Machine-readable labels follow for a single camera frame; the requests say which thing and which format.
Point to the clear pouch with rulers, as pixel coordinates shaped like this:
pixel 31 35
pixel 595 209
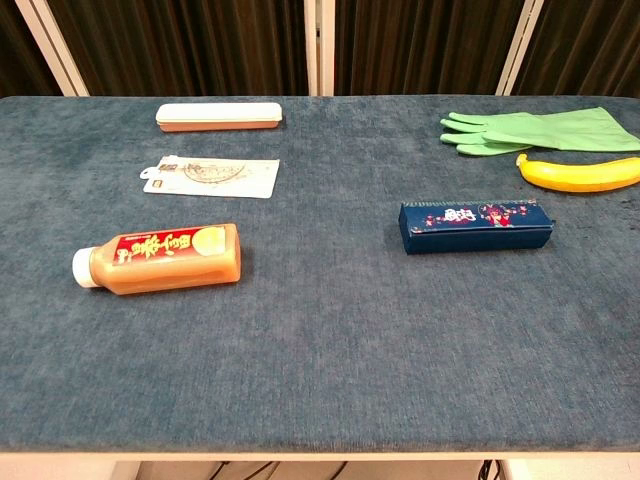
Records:
pixel 215 179

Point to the white slanted frame post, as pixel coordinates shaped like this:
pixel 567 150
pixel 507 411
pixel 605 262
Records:
pixel 520 47
pixel 52 47

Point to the white pink pencil case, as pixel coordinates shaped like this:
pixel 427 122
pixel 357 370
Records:
pixel 218 114

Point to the orange juice bottle red label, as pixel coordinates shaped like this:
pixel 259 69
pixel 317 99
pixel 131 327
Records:
pixel 165 260

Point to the dark pleated curtain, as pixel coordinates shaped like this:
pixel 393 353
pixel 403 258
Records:
pixel 190 45

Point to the blue table cloth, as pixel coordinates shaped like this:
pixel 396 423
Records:
pixel 320 325

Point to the white upright frame post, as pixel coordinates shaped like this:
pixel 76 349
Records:
pixel 320 47

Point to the blue glasses case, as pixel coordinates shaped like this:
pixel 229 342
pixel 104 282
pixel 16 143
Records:
pixel 475 235

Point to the yellow banana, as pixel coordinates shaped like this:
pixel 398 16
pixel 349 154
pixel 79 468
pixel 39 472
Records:
pixel 575 177

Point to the green rubber glove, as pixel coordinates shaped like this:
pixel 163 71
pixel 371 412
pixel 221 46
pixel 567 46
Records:
pixel 550 131

